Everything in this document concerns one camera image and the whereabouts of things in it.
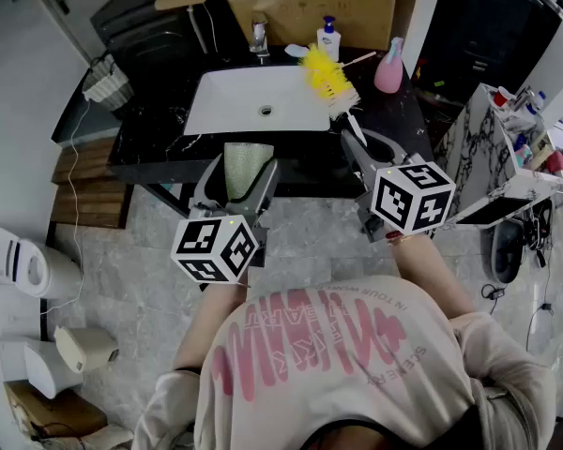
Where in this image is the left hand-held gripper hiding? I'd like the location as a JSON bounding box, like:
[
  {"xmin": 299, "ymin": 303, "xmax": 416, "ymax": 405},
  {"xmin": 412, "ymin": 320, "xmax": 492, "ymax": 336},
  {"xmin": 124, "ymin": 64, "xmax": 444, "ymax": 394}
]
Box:
[{"xmin": 170, "ymin": 154, "xmax": 282, "ymax": 285}]

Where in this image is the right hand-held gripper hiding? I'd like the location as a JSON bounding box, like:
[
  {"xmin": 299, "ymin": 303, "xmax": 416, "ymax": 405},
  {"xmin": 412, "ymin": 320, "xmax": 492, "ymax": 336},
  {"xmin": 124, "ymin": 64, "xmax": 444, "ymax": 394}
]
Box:
[{"xmin": 340, "ymin": 127, "xmax": 457, "ymax": 244}]

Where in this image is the green textured glass cup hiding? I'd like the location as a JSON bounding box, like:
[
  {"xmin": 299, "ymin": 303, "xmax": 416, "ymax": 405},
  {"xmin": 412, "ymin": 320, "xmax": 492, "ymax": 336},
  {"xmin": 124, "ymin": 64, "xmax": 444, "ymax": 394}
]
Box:
[{"xmin": 223, "ymin": 142, "xmax": 276, "ymax": 202}]

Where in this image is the yellow bristle brush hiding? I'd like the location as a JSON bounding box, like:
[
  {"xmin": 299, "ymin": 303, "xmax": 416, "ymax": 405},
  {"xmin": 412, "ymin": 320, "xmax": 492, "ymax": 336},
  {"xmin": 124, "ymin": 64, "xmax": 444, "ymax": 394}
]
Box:
[{"xmin": 297, "ymin": 42, "xmax": 370, "ymax": 148}]

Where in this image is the red plastic cup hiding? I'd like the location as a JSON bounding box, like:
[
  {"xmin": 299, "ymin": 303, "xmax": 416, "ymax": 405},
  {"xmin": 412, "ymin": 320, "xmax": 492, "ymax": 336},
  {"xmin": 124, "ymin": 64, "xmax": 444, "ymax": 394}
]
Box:
[{"xmin": 492, "ymin": 85, "xmax": 515, "ymax": 108}]

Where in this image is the person's right forearm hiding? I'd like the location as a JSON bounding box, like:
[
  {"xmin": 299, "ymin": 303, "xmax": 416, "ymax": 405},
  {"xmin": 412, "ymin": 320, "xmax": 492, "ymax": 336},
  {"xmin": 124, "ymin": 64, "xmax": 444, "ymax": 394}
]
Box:
[{"xmin": 387, "ymin": 232, "xmax": 478, "ymax": 321}]

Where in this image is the person's left forearm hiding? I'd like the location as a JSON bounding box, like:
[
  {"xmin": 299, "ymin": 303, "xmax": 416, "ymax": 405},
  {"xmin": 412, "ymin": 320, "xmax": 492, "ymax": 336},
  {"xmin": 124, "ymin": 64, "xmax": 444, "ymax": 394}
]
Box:
[{"xmin": 172, "ymin": 278, "xmax": 250, "ymax": 374}]

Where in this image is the black marble washstand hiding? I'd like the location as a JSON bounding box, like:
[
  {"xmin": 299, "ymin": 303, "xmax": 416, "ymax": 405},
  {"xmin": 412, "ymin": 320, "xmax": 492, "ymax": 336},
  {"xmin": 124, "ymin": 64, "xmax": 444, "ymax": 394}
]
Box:
[{"xmin": 107, "ymin": 44, "xmax": 436, "ymax": 218}]

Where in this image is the pink spray bottle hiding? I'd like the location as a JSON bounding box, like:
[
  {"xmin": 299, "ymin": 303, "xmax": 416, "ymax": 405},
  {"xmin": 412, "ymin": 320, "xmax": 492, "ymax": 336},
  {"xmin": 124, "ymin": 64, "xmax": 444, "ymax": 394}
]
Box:
[{"xmin": 373, "ymin": 36, "xmax": 405, "ymax": 95}]

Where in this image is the white sink basin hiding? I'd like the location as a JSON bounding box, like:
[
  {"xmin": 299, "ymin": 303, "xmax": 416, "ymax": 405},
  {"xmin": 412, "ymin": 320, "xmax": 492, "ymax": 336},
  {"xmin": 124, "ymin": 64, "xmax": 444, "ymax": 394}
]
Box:
[{"xmin": 182, "ymin": 65, "xmax": 332, "ymax": 136}]

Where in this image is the pink toothbrush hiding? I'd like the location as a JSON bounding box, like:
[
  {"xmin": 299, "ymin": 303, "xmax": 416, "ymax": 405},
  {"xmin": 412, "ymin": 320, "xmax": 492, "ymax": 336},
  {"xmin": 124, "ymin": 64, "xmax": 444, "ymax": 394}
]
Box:
[{"xmin": 341, "ymin": 51, "xmax": 378, "ymax": 68}]

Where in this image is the white marble shelf unit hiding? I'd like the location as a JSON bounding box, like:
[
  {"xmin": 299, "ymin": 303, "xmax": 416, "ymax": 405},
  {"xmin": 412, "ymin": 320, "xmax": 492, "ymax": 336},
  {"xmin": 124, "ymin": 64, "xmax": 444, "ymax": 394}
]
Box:
[{"xmin": 434, "ymin": 82, "xmax": 563, "ymax": 232}]

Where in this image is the white blue pump bottle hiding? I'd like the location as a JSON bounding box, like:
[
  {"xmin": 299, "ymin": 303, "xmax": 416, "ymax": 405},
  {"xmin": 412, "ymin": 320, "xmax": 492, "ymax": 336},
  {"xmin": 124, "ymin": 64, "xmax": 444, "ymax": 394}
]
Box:
[{"xmin": 316, "ymin": 15, "xmax": 342, "ymax": 63}]

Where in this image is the brown wooden slatted panel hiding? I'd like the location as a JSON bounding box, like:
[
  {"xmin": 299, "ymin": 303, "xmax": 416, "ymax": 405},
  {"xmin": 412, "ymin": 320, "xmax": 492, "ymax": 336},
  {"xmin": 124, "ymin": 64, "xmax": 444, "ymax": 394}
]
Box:
[{"xmin": 51, "ymin": 136, "xmax": 132, "ymax": 229}]

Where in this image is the teal pink container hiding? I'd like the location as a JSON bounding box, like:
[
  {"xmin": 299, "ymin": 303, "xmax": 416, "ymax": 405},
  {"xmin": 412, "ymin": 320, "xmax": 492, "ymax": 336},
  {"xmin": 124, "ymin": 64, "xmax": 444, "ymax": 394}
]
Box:
[{"xmin": 513, "ymin": 142, "xmax": 534, "ymax": 171}]

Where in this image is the large open cardboard box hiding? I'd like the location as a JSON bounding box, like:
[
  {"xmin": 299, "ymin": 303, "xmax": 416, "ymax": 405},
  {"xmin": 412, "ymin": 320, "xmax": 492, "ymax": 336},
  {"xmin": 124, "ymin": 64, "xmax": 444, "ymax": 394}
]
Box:
[{"xmin": 154, "ymin": 0, "xmax": 470, "ymax": 51}]

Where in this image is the chrome faucet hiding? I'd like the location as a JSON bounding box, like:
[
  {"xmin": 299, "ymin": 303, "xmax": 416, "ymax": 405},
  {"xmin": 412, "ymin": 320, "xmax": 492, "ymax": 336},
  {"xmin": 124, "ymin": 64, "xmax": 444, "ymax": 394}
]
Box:
[{"xmin": 249, "ymin": 19, "xmax": 271, "ymax": 65}]

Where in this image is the black stool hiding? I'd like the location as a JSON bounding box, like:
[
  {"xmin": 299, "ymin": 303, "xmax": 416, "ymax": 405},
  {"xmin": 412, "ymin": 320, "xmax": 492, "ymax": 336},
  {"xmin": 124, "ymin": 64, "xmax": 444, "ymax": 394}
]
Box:
[{"xmin": 490, "ymin": 217, "xmax": 526, "ymax": 285}]

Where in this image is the black cabinet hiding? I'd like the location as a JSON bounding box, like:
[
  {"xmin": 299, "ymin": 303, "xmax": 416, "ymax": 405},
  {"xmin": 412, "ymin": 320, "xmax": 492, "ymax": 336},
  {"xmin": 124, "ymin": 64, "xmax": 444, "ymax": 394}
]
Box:
[{"xmin": 410, "ymin": 0, "xmax": 563, "ymax": 107}]

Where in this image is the black washing machine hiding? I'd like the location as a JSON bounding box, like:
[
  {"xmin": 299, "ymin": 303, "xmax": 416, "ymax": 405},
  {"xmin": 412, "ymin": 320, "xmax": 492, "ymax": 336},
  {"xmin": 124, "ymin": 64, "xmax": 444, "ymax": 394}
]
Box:
[{"xmin": 89, "ymin": 0, "xmax": 203, "ymax": 72}]

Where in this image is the beige plastic device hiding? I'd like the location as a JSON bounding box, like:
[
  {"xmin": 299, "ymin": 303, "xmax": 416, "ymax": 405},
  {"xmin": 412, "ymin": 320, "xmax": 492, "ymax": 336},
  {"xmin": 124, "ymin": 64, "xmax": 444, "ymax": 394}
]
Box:
[{"xmin": 53, "ymin": 324, "xmax": 120, "ymax": 374}]

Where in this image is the white rounded appliance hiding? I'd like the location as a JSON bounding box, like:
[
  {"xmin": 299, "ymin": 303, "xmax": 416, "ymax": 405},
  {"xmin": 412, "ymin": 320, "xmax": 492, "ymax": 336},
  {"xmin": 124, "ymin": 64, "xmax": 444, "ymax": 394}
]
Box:
[{"xmin": 0, "ymin": 225, "xmax": 84, "ymax": 299}]

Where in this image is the beige pink printed sweatshirt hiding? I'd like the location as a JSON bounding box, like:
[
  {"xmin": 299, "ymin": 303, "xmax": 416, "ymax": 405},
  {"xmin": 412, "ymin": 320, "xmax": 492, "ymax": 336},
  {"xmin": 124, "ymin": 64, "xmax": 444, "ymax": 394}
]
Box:
[{"xmin": 133, "ymin": 274, "xmax": 557, "ymax": 450}]

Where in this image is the white plastic device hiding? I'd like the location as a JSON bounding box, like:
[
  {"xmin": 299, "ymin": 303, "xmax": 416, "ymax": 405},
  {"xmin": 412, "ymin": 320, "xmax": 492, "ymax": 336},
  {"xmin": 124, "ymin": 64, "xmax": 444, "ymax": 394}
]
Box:
[{"xmin": 0, "ymin": 335, "xmax": 84, "ymax": 400}]

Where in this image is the beige fabric bag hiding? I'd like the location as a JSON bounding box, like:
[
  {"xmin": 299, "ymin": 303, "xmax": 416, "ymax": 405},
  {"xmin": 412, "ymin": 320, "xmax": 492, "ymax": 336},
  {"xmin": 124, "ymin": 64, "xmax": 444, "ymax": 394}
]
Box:
[{"xmin": 82, "ymin": 422, "xmax": 137, "ymax": 450}]

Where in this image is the small brown cardboard box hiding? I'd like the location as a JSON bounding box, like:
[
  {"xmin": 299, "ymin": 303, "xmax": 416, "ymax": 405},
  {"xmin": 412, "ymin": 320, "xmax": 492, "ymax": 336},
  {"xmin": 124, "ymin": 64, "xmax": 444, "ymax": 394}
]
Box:
[{"xmin": 4, "ymin": 380, "xmax": 108, "ymax": 440}]

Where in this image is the colourful beaded bracelet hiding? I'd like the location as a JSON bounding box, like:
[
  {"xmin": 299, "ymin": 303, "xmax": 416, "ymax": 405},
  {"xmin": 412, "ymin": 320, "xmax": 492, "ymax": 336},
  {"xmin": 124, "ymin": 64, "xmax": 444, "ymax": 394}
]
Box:
[{"xmin": 384, "ymin": 230, "xmax": 435, "ymax": 248}]

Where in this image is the thin white cable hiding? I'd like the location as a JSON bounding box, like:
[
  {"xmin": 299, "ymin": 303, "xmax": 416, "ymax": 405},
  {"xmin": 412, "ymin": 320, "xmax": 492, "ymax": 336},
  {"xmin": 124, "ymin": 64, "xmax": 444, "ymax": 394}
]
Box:
[{"xmin": 39, "ymin": 98, "xmax": 93, "ymax": 318}]

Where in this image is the white drain hose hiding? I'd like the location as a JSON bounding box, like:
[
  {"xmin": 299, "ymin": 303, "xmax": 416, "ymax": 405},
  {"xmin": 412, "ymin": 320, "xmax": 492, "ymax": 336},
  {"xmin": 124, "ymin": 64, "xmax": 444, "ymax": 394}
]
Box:
[{"xmin": 187, "ymin": 6, "xmax": 208, "ymax": 55}]

